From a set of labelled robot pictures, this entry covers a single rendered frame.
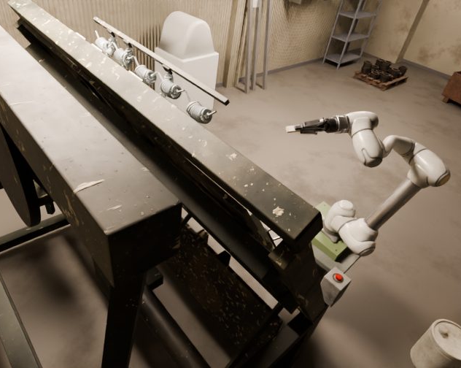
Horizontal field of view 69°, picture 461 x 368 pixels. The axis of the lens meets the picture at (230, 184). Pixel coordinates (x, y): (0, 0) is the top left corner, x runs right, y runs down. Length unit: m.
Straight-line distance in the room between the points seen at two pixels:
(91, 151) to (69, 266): 2.73
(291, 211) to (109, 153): 0.51
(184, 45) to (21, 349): 3.69
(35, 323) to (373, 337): 2.60
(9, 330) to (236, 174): 1.47
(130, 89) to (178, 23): 3.44
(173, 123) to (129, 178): 0.70
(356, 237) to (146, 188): 1.93
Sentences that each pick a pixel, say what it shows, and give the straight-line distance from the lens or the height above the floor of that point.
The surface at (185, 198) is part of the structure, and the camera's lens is 1.21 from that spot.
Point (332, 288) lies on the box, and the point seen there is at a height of 0.89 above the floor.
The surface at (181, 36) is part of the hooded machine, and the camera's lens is 4.64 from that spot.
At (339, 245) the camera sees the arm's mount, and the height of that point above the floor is 0.81.
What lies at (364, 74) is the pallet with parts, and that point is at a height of 0.14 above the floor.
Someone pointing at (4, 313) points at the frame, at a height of 0.79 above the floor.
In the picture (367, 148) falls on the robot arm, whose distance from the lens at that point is 1.65.
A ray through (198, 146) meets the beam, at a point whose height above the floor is 1.92.
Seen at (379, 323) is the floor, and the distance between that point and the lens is 3.29.
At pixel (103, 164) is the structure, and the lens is 0.48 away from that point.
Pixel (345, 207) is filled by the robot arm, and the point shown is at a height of 1.09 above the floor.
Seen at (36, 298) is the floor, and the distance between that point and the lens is 3.09.
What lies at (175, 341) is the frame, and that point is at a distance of 1.95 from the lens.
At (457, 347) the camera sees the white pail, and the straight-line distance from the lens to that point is 3.05.
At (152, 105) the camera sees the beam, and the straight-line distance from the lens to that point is 1.23.
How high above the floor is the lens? 2.48
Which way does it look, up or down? 39 degrees down
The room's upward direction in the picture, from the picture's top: 10 degrees clockwise
